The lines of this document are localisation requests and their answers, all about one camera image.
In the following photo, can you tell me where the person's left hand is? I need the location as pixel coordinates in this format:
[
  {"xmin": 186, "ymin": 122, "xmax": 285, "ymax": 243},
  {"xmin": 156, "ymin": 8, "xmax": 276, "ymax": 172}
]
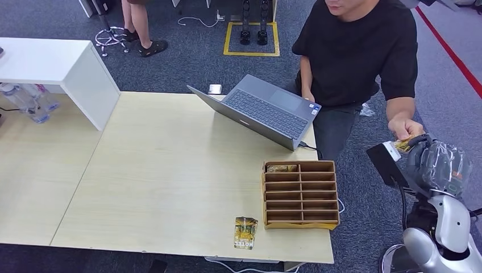
[{"xmin": 387, "ymin": 117, "xmax": 426, "ymax": 141}]

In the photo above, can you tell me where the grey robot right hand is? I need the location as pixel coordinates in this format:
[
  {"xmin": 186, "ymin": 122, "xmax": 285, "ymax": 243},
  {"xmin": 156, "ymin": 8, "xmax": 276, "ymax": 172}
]
[{"xmin": 405, "ymin": 134, "xmax": 473, "ymax": 198}]

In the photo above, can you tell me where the yellow key card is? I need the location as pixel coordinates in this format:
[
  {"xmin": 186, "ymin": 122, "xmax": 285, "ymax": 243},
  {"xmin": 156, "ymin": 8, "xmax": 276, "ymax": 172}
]
[{"xmin": 394, "ymin": 135, "xmax": 415, "ymax": 154}]

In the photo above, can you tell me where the yellow card in organizer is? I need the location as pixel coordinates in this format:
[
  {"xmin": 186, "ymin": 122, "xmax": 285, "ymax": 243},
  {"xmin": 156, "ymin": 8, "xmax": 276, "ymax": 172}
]
[{"xmin": 266, "ymin": 164, "xmax": 298, "ymax": 173}]

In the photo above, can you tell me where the wooden card organizer box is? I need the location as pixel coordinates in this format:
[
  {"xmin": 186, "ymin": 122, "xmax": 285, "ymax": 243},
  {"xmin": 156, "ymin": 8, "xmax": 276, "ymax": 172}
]
[{"xmin": 261, "ymin": 160, "xmax": 341, "ymax": 231}]

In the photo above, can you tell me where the yellow hotel card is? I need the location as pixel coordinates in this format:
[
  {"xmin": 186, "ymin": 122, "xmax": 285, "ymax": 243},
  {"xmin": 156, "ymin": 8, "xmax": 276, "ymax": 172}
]
[{"xmin": 232, "ymin": 216, "xmax": 259, "ymax": 251}]

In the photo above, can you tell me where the background person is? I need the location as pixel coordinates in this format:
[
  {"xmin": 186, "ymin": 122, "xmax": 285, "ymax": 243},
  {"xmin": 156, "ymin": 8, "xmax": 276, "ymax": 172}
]
[{"xmin": 120, "ymin": 0, "xmax": 169, "ymax": 59}]

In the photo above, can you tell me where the grey open laptop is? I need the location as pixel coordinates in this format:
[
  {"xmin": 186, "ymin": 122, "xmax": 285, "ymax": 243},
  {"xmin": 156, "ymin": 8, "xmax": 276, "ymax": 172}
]
[{"xmin": 186, "ymin": 73, "xmax": 322, "ymax": 152}]

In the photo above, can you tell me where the black robot leg stand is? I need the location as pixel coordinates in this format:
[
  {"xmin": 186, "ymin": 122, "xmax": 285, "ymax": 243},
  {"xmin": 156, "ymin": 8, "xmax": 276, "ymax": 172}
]
[
  {"xmin": 239, "ymin": 0, "xmax": 252, "ymax": 46},
  {"xmin": 256, "ymin": 0, "xmax": 269, "ymax": 46}
]

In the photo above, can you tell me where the red floor tape line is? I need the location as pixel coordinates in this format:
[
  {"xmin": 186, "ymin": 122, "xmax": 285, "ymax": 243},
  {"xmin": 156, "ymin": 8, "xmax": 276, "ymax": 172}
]
[{"xmin": 413, "ymin": 5, "xmax": 482, "ymax": 100}]

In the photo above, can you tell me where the chair base with casters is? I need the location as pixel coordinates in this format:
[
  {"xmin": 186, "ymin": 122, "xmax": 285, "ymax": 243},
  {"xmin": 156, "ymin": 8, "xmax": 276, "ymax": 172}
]
[{"xmin": 93, "ymin": 25, "xmax": 130, "ymax": 57}]

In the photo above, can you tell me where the white furniture leg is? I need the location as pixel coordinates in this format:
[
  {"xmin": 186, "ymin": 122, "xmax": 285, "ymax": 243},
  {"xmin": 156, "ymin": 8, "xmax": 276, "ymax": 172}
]
[{"xmin": 77, "ymin": 0, "xmax": 93, "ymax": 19}]

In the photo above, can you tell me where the white desk riser shelf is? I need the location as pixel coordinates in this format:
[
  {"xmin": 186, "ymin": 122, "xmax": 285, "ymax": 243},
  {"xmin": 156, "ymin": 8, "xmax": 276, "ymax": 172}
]
[{"xmin": 0, "ymin": 37, "xmax": 121, "ymax": 132}]

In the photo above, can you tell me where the clear plastic water bottle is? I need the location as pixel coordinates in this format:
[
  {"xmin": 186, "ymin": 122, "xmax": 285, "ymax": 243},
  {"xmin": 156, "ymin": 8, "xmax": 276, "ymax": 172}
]
[
  {"xmin": 0, "ymin": 82, "xmax": 51, "ymax": 125},
  {"xmin": 22, "ymin": 83, "xmax": 61, "ymax": 112}
]

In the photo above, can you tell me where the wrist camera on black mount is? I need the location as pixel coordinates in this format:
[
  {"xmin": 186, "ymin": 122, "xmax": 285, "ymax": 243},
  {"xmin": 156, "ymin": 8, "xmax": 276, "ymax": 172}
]
[{"xmin": 365, "ymin": 140, "xmax": 419, "ymax": 193}]

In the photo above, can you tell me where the black robot wrist cable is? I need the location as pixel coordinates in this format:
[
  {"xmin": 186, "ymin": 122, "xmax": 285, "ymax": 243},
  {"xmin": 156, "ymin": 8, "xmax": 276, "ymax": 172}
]
[{"xmin": 391, "ymin": 176, "xmax": 410, "ymax": 231}]

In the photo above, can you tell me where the white floor cable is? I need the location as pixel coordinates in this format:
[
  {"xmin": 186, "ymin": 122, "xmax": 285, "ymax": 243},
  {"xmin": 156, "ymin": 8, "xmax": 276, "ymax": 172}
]
[{"xmin": 177, "ymin": 15, "xmax": 220, "ymax": 30}]

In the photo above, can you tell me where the white cable under table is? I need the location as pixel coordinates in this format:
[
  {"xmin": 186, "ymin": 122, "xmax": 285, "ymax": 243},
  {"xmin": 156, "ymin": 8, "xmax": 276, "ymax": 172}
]
[{"xmin": 204, "ymin": 257, "xmax": 303, "ymax": 273}]

